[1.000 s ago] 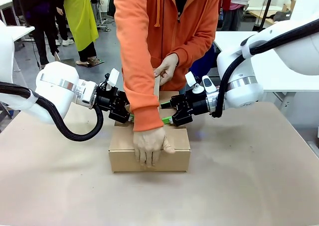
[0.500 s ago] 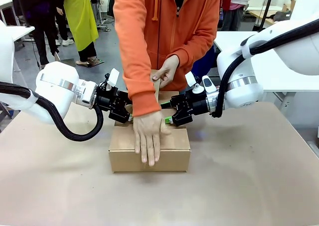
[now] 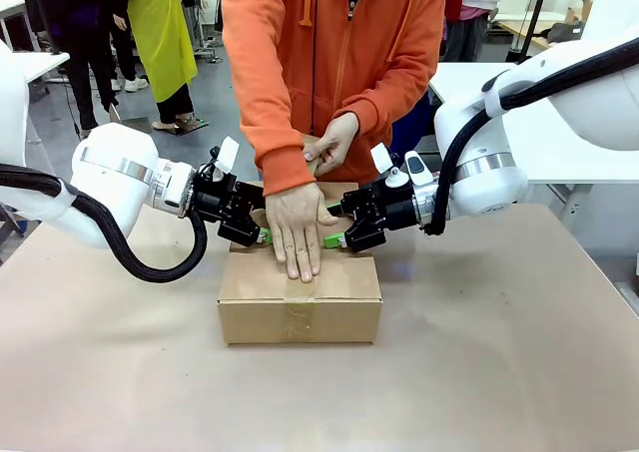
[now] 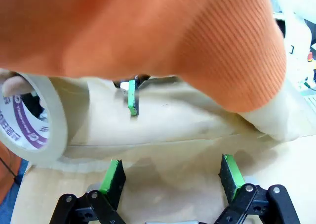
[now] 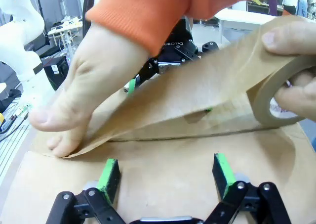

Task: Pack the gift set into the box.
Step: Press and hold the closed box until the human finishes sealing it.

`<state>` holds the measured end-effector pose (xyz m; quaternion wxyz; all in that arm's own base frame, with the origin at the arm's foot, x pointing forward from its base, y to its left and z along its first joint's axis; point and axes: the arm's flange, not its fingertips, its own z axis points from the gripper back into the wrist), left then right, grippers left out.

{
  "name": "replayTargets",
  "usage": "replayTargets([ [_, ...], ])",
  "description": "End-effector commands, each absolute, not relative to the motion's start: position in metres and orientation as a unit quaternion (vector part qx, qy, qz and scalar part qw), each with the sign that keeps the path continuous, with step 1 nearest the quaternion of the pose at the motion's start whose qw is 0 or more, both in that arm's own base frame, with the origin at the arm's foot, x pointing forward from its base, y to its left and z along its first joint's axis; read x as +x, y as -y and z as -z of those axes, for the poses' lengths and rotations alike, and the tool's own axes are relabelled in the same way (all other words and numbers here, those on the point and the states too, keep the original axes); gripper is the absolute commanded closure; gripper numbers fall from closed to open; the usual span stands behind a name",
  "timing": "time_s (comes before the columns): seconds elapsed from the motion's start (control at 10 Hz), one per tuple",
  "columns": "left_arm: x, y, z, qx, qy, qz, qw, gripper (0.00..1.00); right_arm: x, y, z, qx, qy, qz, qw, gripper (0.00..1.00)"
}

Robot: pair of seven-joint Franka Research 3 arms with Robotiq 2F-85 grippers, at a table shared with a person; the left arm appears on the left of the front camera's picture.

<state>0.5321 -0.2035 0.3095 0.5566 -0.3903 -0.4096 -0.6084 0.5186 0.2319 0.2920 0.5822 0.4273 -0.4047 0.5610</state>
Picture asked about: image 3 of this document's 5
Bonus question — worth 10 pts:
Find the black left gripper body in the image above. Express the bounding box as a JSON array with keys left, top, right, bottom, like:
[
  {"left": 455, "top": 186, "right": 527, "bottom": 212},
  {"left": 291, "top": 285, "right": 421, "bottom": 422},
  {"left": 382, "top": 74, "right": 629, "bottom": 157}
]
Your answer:
[{"left": 191, "top": 174, "right": 267, "bottom": 246}]

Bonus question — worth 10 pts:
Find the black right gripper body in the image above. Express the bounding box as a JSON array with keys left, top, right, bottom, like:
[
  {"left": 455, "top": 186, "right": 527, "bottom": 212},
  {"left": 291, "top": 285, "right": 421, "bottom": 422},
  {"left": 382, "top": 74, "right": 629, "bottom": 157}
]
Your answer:
[{"left": 338, "top": 176, "right": 416, "bottom": 254}]

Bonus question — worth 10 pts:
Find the brown packing tape strip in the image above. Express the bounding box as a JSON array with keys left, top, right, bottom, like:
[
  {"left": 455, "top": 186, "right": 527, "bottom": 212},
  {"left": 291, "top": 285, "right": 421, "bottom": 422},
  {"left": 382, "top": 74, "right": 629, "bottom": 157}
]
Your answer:
[{"left": 301, "top": 134, "right": 326, "bottom": 177}]

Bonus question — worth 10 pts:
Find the brown cardboard box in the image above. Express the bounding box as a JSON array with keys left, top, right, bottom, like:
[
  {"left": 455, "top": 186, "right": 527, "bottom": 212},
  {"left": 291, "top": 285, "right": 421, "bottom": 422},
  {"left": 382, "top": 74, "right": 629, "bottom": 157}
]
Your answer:
[{"left": 216, "top": 180, "right": 383, "bottom": 347}]

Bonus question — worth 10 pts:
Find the person's left forearm orange sleeve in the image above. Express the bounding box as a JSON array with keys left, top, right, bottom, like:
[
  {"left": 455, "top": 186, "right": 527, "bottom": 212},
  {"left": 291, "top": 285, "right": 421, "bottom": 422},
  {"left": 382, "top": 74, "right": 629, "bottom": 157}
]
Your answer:
[{"left": 343, "top": 55, "right": 441, "bottom": 140}]

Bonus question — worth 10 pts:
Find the person's right forearm orange sleeve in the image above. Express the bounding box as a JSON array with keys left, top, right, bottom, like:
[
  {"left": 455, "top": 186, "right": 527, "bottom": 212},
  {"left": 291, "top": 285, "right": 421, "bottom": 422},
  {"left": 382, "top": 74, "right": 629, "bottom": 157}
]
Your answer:
[{"left": 238, "top": 85, "right": 328, "bottom": 198}]

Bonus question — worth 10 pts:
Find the person's right hand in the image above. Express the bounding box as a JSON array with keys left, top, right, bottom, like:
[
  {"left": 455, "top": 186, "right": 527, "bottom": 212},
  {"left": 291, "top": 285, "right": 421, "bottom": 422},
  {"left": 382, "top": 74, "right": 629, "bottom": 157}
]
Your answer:
[{"left": 264, "top": 182, "right": 341, "bottom": 283}]

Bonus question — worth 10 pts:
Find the person's left hand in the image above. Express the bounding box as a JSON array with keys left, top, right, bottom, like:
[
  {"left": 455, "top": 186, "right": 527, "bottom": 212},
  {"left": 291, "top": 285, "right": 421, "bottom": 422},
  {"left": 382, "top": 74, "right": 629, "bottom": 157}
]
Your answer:
[{"left": 303, "top": 112, "right": 361, "bottom": 178}]

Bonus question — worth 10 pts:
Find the person's torso orange hoodie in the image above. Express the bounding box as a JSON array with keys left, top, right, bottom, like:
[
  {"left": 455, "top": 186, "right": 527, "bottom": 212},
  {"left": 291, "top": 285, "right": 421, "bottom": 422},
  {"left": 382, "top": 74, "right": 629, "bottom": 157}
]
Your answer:
[{"left": 221, "top": 0, "right": 453, "bottom": 198}]

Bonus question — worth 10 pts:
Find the bystander in yellow apron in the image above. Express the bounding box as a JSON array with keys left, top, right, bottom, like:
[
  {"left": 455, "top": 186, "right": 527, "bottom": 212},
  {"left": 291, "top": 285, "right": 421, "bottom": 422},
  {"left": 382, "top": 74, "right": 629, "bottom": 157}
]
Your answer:
[{"left": 126, "top": 0, "right": 200, "bottom": 130}]

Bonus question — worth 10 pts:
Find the bystander in red pink clothes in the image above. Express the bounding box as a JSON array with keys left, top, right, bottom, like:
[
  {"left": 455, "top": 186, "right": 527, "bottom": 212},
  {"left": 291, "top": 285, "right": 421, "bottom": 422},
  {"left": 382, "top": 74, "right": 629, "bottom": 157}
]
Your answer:
[{"left": 442, "top": 0, "right": 526, "bottom": 64}]

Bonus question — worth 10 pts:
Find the bystander in black clothes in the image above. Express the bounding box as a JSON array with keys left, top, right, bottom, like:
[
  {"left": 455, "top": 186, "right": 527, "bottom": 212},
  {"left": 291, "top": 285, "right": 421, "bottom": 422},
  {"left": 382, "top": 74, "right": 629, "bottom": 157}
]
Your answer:
[{"left": 29, "top": 0, "right": 139, "bottom": 135}]

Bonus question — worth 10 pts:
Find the white table with clutter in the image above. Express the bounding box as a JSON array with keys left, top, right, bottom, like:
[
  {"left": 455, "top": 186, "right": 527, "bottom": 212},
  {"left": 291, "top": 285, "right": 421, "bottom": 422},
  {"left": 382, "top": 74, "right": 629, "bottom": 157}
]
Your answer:
[{"left": 488, "top": 10, "right": 585, "bottom": 52}]

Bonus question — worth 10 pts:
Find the black tripod stand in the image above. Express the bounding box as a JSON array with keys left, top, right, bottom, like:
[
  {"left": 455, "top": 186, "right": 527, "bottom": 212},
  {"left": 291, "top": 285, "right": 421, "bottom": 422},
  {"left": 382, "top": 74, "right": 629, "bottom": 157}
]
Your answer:
[{"left": 506, "top": 0, "right": 556, "bottom": 65}]

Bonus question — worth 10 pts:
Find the small white table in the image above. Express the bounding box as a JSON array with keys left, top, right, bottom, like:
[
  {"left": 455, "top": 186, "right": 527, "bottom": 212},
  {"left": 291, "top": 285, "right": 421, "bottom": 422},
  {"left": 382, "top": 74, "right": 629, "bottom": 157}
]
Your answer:
[{"left": 0, "top": 49, "right": 72, "bottom": 99}]

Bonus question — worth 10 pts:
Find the grey cloth bundle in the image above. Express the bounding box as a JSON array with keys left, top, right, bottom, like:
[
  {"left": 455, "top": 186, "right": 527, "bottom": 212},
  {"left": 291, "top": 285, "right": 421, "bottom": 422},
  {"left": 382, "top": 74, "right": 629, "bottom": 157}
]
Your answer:
[{"left": 545, "top": 19, "right": 584, "bottom": 43}]

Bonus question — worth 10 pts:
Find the small open cardboard carton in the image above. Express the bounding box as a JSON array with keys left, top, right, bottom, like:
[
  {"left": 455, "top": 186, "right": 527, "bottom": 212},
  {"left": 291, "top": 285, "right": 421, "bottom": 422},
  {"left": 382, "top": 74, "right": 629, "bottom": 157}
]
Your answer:
[{"left": 565, "top": 0, "right": 595, "bottom": 25}]

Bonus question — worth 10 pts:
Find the right wrist camera white tag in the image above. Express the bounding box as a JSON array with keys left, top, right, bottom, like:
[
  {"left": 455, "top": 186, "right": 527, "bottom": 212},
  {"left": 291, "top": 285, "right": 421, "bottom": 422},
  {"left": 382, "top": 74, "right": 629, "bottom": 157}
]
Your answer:
[{"left": 369, "top": 142, "right": 407, "bottom": 191}]

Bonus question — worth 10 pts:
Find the wrist camera white tag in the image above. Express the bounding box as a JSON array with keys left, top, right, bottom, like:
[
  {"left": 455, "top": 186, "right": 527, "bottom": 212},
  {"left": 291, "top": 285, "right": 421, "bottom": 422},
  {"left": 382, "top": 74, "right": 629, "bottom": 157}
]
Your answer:
[
  {"left": 369, "top": 142, "right": 407, "bottom": 191},
  {"left": 206, "top": 136, "right": 241, "bottom": 185}
]

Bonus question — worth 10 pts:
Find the left wrist camera white tag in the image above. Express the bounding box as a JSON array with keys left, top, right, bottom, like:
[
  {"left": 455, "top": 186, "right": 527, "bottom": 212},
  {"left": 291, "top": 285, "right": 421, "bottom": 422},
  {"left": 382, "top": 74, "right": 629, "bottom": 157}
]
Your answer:
[{"left": 206, "top": 136, "right": 241, "bottom": 185}]

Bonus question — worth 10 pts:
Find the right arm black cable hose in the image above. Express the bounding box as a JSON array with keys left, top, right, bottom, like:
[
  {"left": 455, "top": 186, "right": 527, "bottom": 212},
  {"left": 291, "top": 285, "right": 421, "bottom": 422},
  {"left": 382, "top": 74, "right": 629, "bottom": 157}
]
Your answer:
[{"left": 422, "top": 61, "right": 639, "bottom": 237}]

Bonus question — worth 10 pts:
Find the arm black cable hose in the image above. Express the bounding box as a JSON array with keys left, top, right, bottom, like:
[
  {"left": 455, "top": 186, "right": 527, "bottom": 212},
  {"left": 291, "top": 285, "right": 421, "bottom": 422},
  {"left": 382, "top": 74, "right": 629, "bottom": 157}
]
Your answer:
[
  {"left": 0, "top": 164, "right": 209, "bottom": 284},
  {"left": 422, "top": 61, "right": 639, "bottom": 237}
]

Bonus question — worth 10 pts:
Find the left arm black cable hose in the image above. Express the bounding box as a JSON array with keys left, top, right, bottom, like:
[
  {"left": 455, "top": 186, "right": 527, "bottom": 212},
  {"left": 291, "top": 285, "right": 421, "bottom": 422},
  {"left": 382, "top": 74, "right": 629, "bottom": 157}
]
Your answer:
[{"left": 0, "top": 164, "right": 209, "bottom": 284}]

